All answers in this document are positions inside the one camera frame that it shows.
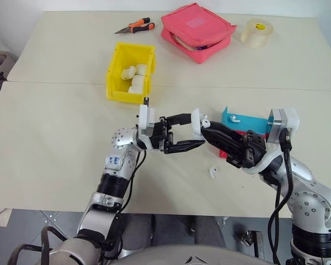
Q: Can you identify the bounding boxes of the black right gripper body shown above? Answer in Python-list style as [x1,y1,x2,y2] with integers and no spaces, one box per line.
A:
[227,130,267,169]

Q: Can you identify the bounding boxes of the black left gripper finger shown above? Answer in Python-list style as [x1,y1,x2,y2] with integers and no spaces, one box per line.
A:
[163,139,206,155]
[167,112,194,126]

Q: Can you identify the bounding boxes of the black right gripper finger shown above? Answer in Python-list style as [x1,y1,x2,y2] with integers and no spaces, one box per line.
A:
[200,128,245,163]
[209,120,248,142]

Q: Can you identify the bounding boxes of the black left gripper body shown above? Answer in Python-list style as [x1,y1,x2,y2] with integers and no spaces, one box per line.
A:
[150,115,175,154]

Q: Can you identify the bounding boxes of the yellow plastic bin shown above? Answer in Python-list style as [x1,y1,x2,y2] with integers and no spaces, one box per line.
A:
[105,41,157,105]

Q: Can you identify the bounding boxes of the red plastic tray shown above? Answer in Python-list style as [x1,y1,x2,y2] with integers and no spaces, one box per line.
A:
[218,130,271,160]

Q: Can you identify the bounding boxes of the blue plastic tray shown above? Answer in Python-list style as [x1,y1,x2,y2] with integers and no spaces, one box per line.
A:
[222,107,275,136]

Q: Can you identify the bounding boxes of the pink fabric zip pouch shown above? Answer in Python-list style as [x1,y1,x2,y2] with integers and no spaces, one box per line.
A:
[160,2,237,65]

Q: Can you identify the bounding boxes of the clear adhesive tape roll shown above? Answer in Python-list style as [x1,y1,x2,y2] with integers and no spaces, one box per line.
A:
[240,18,274,49]

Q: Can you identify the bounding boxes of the grey robot torso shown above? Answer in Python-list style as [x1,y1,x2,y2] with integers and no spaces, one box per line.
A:
[110,244,276,265]

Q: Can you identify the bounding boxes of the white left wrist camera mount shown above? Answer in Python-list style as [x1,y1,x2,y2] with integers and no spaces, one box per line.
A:
[137,104,157,152]

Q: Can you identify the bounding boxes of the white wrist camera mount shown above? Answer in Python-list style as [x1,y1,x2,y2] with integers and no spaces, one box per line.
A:
[137,104,157,152]
[241,107,301,174]

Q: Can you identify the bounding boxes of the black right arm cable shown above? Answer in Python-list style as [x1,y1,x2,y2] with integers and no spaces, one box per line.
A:
[267,128,295,265]

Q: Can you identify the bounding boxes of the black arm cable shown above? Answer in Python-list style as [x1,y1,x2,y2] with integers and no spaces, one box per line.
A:
[100,96,151,259]
[267,128,295,265]

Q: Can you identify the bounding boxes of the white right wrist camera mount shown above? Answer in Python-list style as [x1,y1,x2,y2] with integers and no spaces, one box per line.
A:
[241,107,301,174]

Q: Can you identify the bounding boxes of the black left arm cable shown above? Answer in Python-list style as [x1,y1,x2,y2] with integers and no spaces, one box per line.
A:
[100,96,151,259]

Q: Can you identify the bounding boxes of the metal floor bracket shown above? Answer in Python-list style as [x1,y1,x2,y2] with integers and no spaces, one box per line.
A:
[239,230,265,259]

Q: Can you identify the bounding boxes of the orange black handled pliers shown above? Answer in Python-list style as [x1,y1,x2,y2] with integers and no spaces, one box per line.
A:
[114,17,156,35]

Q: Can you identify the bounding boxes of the black looped shoulder cable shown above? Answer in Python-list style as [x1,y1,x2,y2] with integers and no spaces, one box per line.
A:
[9,225,70,265]

